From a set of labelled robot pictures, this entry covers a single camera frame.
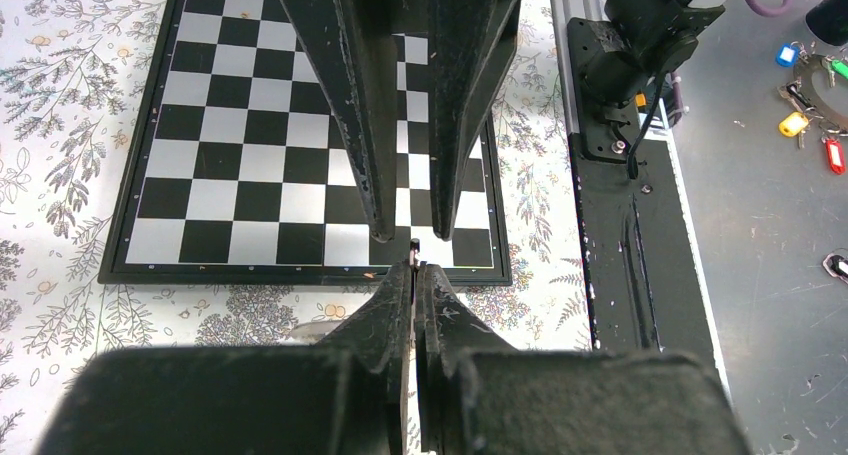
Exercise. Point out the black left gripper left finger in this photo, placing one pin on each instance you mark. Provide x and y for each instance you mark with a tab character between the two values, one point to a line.
344	394

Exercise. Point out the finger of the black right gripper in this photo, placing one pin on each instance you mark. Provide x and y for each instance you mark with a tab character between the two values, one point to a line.
471	44
349	44

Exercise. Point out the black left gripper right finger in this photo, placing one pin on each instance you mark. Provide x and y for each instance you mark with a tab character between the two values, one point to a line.
480	395

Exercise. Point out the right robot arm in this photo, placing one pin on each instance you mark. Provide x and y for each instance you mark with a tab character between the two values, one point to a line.
651	38

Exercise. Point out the spare keyring with coloured tags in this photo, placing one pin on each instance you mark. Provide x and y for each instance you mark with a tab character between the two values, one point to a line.
810	110

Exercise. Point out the black white chessboard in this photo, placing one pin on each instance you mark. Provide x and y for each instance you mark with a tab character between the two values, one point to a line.
238	172

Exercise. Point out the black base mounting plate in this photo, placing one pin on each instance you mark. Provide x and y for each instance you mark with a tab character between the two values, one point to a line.
643	275

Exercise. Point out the floral patterned table mat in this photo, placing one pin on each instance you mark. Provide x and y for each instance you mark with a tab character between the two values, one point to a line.
72	77

